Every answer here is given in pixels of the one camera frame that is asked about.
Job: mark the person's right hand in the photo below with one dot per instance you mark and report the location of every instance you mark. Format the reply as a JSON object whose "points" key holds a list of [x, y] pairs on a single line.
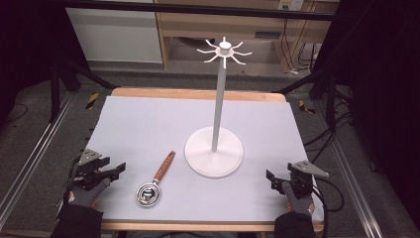
{"points": [[298, 203]]}

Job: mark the metal floor rail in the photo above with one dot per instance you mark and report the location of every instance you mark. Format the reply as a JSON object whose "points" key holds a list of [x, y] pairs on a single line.
{"points": [[36, 145], [350, 172]]}

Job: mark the black frame crossbar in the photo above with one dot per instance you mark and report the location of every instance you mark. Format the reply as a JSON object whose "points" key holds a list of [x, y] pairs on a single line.
{"points": [[198, 10]]}

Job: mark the white cabinet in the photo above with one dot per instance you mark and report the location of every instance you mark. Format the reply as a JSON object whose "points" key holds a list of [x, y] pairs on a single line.
{"points": [[115, 36]]}

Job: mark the white power strip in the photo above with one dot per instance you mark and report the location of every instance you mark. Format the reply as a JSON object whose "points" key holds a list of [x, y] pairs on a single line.
{"points": [[290, 4]]}

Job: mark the person's left hand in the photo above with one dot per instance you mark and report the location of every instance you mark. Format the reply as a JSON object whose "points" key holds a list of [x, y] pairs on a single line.
{"points": [[86, 195]]}

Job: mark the black frame leg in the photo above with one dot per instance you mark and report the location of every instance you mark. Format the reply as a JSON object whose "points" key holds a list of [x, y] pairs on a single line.
{"points": [[330, 95], [54, 89]]}

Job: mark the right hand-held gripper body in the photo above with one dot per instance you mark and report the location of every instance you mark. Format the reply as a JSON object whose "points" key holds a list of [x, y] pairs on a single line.
{"points": [[302, 178]]}

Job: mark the white hook stand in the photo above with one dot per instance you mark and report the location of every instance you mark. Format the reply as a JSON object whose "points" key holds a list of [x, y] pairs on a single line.
{"points": [[214, 160]]}

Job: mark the white table mat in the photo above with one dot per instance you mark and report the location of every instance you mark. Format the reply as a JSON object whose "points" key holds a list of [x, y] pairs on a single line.
{"points": [[148, 125]]}

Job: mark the black curtain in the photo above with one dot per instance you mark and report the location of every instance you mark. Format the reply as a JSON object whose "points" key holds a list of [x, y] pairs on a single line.
{"points": [[379, 82], [26, 43]]}

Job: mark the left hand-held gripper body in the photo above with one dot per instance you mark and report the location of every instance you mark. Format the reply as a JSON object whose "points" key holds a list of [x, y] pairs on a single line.
{"points": [[89, 168]]}

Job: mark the wooden table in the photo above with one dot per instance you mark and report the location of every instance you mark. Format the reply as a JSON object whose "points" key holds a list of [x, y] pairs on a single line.
{"points": [[198, 94]]}

